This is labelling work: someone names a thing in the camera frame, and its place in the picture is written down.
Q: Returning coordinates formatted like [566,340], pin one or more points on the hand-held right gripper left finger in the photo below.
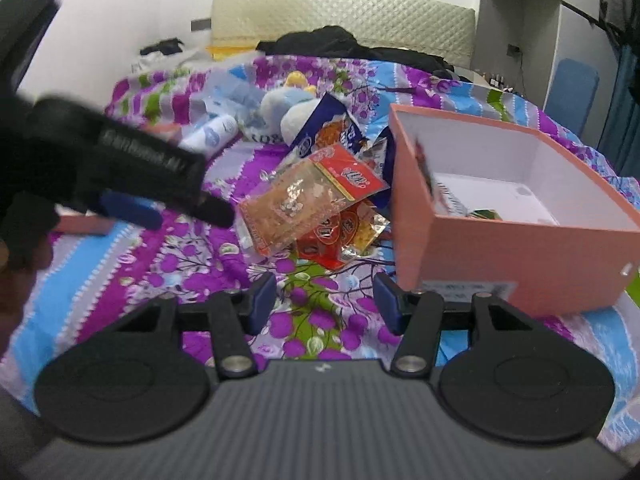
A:
[262,296]

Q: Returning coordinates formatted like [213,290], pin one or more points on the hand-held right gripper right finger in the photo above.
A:
[386,301]

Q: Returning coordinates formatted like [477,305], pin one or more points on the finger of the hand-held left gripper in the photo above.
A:
[130,211]
[217,212]

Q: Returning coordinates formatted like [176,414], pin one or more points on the clear snack bag red label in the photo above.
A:
[295,195]

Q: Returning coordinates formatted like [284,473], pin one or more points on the orange red snack packet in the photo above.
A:
[332,240]

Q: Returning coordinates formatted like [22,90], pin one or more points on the pink cardboard box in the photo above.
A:
[490,255]

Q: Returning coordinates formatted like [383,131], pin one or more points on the green snack packet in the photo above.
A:
[487,215]

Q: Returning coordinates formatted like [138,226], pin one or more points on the dark snack packet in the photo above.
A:
[425,170]

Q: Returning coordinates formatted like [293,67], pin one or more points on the blue purple snack packet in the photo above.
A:
[322,125]

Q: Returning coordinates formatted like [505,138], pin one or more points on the person's left forearm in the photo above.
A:
[12,295]

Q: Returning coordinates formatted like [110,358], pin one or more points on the pink box lid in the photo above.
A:
[85,226]

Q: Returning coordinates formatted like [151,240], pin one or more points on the purple floral blanket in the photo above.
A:
[200,265]

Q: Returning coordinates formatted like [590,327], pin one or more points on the white bottle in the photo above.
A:
[210,134]

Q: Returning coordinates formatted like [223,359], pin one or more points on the light blue plastic bag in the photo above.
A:
[227,92]

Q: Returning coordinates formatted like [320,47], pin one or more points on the white blue plush toy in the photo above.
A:
[285,110]

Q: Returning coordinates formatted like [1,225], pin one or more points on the black and white clothing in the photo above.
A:
[160,50]

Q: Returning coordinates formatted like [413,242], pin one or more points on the blue silver snack packet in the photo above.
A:
[386,152]

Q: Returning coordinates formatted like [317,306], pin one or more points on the yellow pillow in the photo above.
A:
[227,52]

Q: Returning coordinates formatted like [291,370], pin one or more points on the cream quilted headboard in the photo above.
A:
[350,12]

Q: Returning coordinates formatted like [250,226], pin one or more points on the cluster of small bottles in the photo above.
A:
[495,81]

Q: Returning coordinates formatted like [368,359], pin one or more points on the blue chair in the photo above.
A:
[572,92]

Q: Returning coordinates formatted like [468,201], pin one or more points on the white cabinet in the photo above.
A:
[530,15]

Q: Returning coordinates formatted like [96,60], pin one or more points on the dark patterned curtain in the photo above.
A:
[622,60]

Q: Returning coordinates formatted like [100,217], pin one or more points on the grey wall plate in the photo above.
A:
[201,24]

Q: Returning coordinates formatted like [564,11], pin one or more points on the black wall socket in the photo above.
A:
[515,50]

